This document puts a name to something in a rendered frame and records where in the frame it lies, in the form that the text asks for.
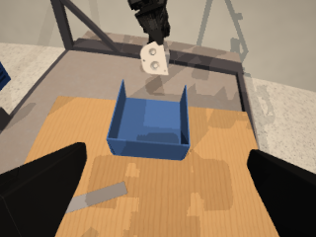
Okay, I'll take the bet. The blue open-top tray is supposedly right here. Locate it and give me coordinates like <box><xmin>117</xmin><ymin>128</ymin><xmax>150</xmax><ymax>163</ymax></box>
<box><xmin>107</xmin><ymin>85</ymin><xmax>191</xmax><ymax>161</ymax></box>

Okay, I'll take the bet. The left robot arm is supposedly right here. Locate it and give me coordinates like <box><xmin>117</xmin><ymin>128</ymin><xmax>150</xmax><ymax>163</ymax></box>
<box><xmin>147</xmin><ymin>0</ymin><xmax>170</xmax><ymax>44</ymax></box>

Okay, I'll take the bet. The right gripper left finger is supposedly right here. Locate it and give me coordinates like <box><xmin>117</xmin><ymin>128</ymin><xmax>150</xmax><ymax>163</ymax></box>
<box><xmin>0</xmin><ymin>142</ymin><xmax>87</xmax><ymax>237</ymax></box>

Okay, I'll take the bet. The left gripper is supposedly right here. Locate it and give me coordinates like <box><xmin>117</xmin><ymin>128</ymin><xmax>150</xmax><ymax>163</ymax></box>
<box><xmin>127</xmin><ymin>0</ymin><xmax>164</xmax><ymax>45</ymax></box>

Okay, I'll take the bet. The black metal overhead frame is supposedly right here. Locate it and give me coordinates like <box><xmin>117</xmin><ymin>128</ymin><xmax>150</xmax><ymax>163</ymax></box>
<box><xmin>50</xmin><ymin>0</ymin><xmax>121</xmax><ymax>52</ymax></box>

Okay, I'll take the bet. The grey flat bar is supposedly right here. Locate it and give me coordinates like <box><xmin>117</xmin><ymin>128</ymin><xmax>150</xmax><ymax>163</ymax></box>
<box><xmin>66</xmin><ymin>182</ymin><xmax>127</xmax><ymax>213</ymax></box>

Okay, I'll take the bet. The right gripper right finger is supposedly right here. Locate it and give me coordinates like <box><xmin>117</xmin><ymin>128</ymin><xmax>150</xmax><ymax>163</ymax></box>
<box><xmin>247</xmin><ymin>149</ymin><xmax>316</xmax><ymax>237</ymax></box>

